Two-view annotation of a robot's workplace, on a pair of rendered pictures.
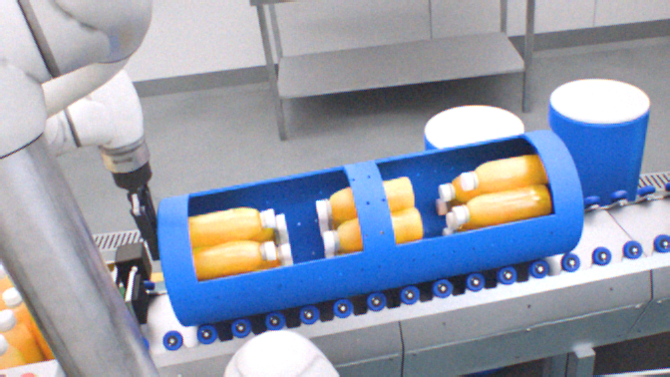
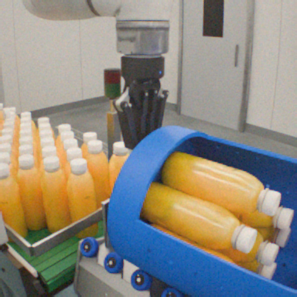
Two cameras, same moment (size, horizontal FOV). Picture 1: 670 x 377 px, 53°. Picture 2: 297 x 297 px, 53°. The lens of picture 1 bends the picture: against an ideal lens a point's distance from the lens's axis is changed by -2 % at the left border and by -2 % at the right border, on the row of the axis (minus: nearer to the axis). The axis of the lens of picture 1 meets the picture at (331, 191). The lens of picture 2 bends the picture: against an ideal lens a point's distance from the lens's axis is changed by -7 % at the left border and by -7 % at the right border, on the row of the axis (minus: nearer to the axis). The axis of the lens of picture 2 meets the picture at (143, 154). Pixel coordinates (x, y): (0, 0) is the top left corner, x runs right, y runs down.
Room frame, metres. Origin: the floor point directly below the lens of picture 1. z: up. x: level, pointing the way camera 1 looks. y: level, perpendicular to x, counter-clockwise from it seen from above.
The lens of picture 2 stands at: (0.77, 0.00, 1.41)
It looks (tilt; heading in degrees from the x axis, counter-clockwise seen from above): 23 degrees down; 44
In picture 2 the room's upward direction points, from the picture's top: straight up
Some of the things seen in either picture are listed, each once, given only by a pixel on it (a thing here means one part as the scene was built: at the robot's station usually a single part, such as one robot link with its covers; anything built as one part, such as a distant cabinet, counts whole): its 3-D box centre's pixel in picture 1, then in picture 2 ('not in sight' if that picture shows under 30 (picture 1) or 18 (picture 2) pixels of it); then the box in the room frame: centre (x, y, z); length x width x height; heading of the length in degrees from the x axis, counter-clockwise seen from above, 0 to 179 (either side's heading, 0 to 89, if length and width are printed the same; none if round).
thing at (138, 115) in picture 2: (144, 213); (138, 120); (1.14, 0.38, 1.25); 0.04 x 0.01 x 0.11; 94
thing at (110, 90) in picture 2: not in sight; (112, 89); (1.50, 0.87, 1.18); 0.06 x 0.06 x 0.05
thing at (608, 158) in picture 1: (585, 220); not in sight; (1.75, -0.83, 0.59); 0.28 x 0.28 x 0.88
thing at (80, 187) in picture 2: not in sight; (82, 201); (1.14, 0.58, 0.99); 0.07 x 0.07 x 0.19
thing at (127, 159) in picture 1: (125, 151); (142, 39); (1.16, 0.38, 1.39); 0.09 x 0.09 x 0.06
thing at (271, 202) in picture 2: (270, 218); (271, 203); (1.20, 0.14, 1.16); 0.04 x 0.02 x 0.04; 4
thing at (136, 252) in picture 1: (134, 267); not in sight; (1.37, 0.52, 0.95); 0.10 x 0.07 x 0.10; 4
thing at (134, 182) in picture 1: (135, 183); (142, 81); (1.16, 0.38, 1.32); 0.08 x 0.07 x 0.09; 4
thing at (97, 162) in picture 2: not in sight; (97, 179); (1.25, 0.65, 0.99); 0.07 x 0.07 x 0.19
